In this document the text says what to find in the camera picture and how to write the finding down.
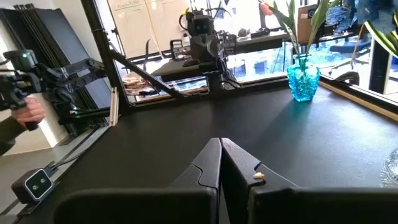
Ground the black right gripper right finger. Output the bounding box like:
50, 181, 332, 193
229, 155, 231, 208
221, 138, 398, 224

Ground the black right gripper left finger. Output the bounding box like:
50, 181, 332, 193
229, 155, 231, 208
54, 138, 223, 224

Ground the blue flower bunch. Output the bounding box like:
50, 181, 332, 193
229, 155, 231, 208
325, 4, 357, 29
354, 0, 398, 60

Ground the blue glass vase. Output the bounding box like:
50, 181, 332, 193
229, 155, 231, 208
286, 53, 321, 103

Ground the clear glass vase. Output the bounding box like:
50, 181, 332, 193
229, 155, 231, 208
379, 148, 398, 189

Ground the black desk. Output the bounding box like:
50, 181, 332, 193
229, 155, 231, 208
223, 30, 293, 57

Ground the white whiteboard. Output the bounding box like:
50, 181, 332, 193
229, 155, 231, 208
107, 0, 187, 59

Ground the pile of beige sheets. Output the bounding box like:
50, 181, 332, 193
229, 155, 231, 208
123, 73, 156, 94

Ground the brown cardboard box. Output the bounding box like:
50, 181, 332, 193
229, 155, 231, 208
297, 3, 323, 35

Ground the silver aluminium bar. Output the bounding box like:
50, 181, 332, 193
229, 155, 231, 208
108, 86, 120, 127

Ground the light wooden edge strip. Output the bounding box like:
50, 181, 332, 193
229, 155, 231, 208
319, 80, 398, 123

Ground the black folded panel stack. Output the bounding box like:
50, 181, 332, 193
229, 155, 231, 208
0, 2, 113, 110

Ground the person's hand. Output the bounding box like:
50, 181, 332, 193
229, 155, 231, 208
11, 95, 47, 127

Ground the black upright panel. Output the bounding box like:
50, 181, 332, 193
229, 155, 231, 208
368, 39, 393, 95

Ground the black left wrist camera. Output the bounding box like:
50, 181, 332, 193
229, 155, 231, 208
186, 12, 215, 38

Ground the black diagonal frame brace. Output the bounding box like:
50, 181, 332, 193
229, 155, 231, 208
108, 49, 190, 99

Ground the black camera cable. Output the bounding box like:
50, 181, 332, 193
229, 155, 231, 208
46, 148, 94, 171

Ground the black frame post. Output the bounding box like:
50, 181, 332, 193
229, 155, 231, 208
80, 0, 133, 111

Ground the black table-level camera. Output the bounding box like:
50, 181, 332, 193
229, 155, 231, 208
11, 167, 55, 205

